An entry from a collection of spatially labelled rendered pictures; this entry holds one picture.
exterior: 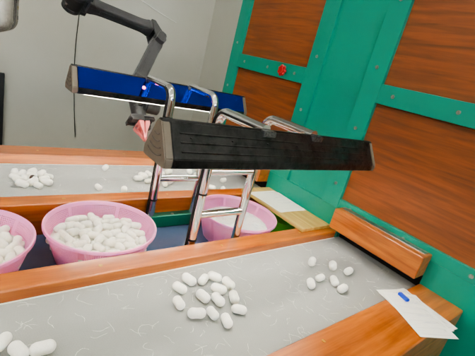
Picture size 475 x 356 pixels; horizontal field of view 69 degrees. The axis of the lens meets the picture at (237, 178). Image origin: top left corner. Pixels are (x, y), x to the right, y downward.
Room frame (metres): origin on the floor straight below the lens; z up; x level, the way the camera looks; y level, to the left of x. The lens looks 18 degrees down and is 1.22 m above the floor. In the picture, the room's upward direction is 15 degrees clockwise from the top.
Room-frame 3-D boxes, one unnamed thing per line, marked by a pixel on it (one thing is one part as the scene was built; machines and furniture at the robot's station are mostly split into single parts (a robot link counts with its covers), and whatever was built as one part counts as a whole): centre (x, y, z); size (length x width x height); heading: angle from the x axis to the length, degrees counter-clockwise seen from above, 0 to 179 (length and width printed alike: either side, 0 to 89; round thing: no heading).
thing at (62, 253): (0.76, 0.30, 0.72); 0.27 x 0.27 x 0.10
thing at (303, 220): (1.20, -0.19, 0.77); 0.33 x 0.15 x 0.01; 42
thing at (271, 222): (1.06, -0.03, 0.72); 0.27 x 0.27 x 0.10
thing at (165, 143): (0.73, -0.09, 1.08); 0.62 x 0.08 x 0.07; 132
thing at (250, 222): (1.06, -0.03, 0.71); 0.22 x 0.22 x 0.06
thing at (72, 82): (1.15, 0.28, 1.08); 0.62 x 0.08 x 0.07; 132
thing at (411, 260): (0.98, -0.46, 0.83); 0.30 x 0.06 x 0.07; 42
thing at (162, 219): (1.09, 0.23, 0.90); 0.20 x 0.19 x 0.45; 132
